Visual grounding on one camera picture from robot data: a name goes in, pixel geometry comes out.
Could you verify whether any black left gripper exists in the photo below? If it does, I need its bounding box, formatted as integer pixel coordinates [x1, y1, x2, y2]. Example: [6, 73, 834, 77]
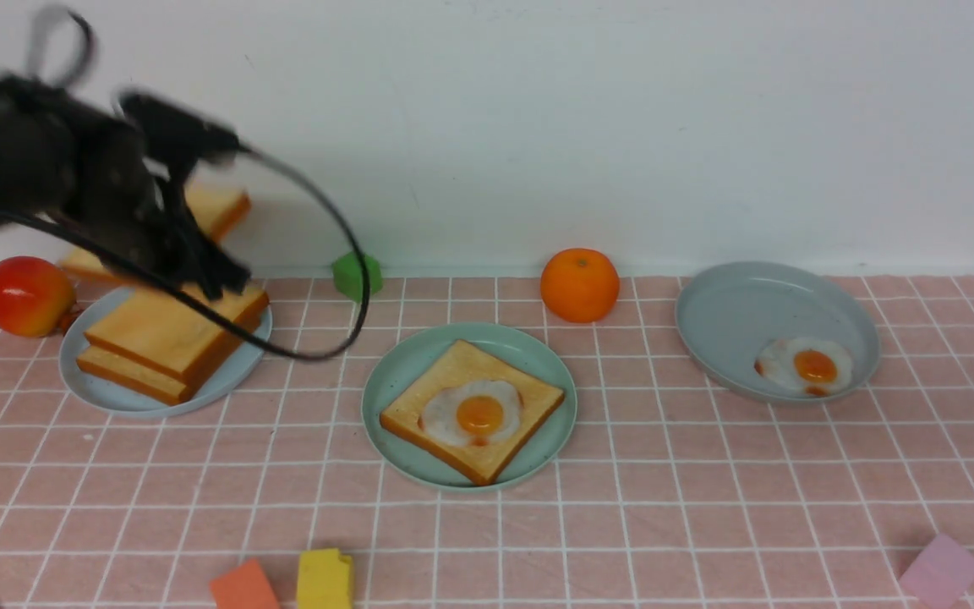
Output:
[64, 118, 251, 300]

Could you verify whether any toast slice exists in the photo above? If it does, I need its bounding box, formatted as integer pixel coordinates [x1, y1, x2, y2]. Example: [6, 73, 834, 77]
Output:
[76, 346, 216, 406]
[381, 340, 563, 485]
[80, 290, 243, 389]
[57, 184, 252, 285]

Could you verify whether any fried egg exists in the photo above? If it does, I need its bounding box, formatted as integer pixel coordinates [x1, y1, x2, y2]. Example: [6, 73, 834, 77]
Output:
[753, 337, 854, 398]
[418, 379, 523, 447]

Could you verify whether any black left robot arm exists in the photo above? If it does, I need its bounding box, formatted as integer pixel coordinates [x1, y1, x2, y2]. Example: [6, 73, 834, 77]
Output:
[0, 74, 252, 299]

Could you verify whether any red yellow apple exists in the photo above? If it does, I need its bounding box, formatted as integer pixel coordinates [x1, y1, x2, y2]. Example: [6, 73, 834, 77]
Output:
[0, 257, 81, 338]

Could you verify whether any light blue bread plate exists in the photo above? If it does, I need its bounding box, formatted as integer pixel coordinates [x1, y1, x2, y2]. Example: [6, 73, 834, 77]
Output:
[58, 288, 263, 420]

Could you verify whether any green foam cube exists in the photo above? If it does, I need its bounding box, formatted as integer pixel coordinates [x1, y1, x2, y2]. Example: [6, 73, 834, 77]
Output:
[330, 253, 384, 304]

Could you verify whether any green round plate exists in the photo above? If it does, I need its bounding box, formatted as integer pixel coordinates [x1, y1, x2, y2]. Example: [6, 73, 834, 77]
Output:
[360, 322, 578, 494]

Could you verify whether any orange foam block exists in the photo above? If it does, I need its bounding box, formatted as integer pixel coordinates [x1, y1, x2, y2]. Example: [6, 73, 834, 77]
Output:
[209, 558, 281, 609]

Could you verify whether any yellow foam block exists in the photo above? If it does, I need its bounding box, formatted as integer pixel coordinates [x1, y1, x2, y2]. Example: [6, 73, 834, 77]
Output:
[295, 548, 356, 609]

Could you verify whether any orange mandarin fruit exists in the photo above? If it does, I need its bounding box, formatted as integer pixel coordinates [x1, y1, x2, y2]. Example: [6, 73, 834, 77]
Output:
[539, 248, 620, 324]

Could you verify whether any grey-blue egg plate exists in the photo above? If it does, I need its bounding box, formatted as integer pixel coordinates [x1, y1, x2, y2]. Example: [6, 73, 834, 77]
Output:
[676, 261, 881, 405]

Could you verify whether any pink checkered tablecloth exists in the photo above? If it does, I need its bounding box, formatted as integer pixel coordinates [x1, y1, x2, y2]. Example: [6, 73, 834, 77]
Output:
[0, 275, 974, 608]

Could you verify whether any pink foam cube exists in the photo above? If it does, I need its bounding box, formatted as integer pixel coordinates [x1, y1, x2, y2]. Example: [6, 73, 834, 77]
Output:
[898, 535, 974, 608]

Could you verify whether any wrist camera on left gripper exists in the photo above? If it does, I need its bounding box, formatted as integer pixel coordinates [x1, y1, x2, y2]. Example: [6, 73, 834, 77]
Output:
[118, 90, 244, 165]

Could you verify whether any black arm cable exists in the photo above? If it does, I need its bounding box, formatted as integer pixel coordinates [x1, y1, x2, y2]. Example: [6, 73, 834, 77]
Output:
[0, 4, 372, 609]

